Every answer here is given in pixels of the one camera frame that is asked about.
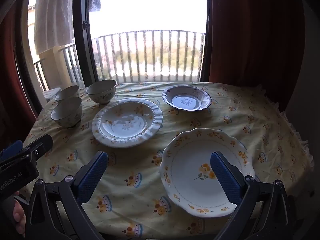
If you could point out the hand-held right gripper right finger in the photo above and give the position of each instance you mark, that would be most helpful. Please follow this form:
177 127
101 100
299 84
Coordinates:
225 177

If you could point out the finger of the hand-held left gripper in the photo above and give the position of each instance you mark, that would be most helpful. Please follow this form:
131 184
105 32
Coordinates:
41 145
11 150

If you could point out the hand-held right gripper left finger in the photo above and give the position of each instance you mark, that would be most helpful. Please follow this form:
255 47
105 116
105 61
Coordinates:
93 177

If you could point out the cream floral bowl dark rim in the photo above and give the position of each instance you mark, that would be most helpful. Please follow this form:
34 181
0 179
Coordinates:
66 92
101 95
66 115

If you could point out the white scalloped yellow-flower plate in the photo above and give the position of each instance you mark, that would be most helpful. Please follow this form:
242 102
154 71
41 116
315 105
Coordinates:
190 160

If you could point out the white beaded yellow-flower plate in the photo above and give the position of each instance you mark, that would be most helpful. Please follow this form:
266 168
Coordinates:
125 125

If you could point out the white red-rimmed plate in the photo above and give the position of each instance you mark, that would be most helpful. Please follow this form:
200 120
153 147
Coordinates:
186 100

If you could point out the person's left hand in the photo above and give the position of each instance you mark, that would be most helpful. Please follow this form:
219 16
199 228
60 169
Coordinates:
19 216

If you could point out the yellow printed tablecloth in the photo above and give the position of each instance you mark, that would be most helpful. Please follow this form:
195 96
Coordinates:
140 155

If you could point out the white balcony chair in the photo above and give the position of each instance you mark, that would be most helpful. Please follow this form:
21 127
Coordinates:
51 93

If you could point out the red curtain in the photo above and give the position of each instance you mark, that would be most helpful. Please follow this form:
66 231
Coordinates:
10 80
250 42

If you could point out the white hanging cloth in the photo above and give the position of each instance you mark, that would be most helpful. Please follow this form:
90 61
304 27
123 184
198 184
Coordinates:
52 17

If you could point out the balcony railing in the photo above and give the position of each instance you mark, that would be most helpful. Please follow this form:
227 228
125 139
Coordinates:
150 31

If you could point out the dark window frame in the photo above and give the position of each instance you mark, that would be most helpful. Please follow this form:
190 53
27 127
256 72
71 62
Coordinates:
82 42

